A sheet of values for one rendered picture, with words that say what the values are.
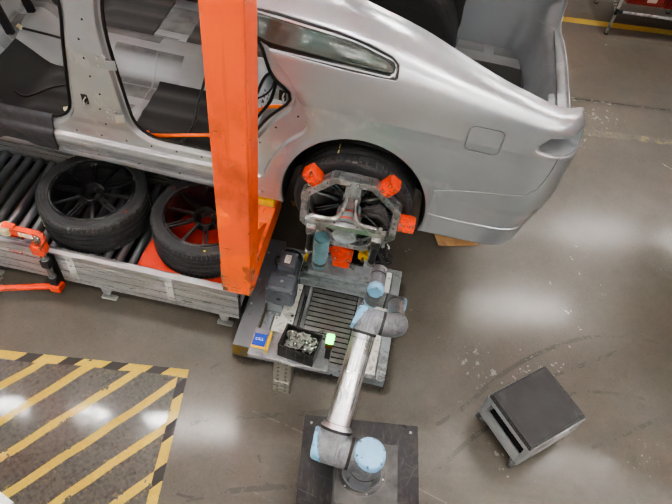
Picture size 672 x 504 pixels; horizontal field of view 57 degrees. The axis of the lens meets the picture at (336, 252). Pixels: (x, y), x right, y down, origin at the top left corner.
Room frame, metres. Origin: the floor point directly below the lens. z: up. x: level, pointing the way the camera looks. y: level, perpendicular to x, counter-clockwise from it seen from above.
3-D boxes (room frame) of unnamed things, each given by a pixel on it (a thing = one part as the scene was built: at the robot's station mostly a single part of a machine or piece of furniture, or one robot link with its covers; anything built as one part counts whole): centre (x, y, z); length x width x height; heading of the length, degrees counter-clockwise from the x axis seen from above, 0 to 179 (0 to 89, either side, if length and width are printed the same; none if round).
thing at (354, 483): (1.02, -0.29, 0.45); 0.19 x 0.19 x 0.10
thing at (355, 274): (2.42, -0.05, 0.32); 0.40 x 0.30 x 0.28; 86
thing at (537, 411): (1.55, -1.21, 0.17); 0.43 x 0.36 x 0.34; 126
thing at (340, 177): (2.25, -0.04, 0.85); 0.54 x 0.07 x 0.54; 86
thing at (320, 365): (1.59, 0.16, 0.44); 0.43 x 0.17 x 0.03; 86
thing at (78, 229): (2.43, 1.53, 0.39); 0.66 x 0.66 x 0.24
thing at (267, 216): (2.25, 0.47, 0.69); 0.52 x 0.17 x 0.35; 176
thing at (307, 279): (2.42, -0.05, 0.13); 0.50 x 0.36 x 0.10; 86
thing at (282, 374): (1.59, 0.19, 0.21); 0.10 x 0.10 x 0.42; 86
